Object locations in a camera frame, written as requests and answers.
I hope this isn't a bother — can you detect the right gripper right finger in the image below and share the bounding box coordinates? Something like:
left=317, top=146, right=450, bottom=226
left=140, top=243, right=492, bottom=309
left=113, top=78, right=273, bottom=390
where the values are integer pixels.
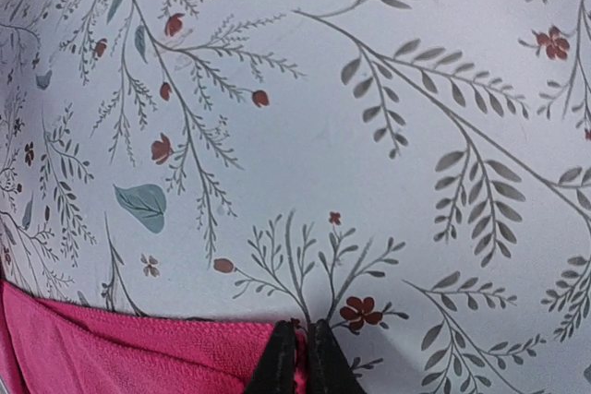
left=307, top=319, right=365, bottom=394

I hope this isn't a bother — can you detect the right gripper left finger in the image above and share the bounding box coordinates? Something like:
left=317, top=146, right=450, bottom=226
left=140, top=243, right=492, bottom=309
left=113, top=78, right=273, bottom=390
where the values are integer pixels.
left=244, top=321, right=297, bottom=394

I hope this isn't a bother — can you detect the pink towel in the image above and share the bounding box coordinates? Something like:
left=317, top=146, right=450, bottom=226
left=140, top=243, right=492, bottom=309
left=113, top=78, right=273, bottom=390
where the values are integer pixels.
left=1, top=281, right=308, bottom=393

